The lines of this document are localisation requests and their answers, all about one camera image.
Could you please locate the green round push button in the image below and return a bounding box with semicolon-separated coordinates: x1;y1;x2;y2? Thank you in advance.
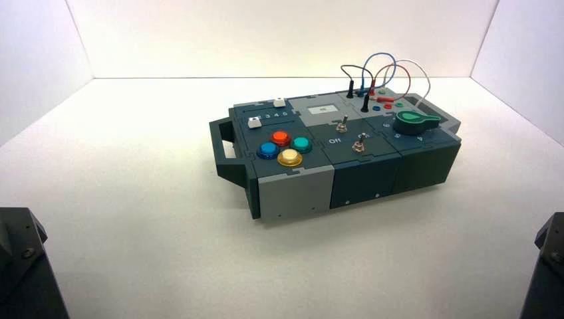
290;136;313;154

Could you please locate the yellow round push button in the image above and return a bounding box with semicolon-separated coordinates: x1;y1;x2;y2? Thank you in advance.
277;148;303;168

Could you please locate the blue round push button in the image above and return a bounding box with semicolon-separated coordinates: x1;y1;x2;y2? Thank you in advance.
256;142;281;160

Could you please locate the orange round push button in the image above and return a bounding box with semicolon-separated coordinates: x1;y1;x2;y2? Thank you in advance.
269;130;292;148

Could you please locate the dark teal task board box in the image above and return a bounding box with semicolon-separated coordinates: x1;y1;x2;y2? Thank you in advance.
209;90;463;221

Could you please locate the green rotary knob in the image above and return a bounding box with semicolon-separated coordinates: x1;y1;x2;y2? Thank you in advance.
392;110;442;136

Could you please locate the black jumper cable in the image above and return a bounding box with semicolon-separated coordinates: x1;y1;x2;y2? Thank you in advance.
340;64;374;114

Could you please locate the red jumper cable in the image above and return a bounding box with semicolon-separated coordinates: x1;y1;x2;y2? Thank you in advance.
369;63;412;104

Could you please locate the blue jumper cable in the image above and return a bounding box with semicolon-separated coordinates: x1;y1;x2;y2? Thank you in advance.
357;52;398;98

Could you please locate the white jumper cable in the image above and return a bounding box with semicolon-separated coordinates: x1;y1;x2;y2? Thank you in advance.
383;58;432;110

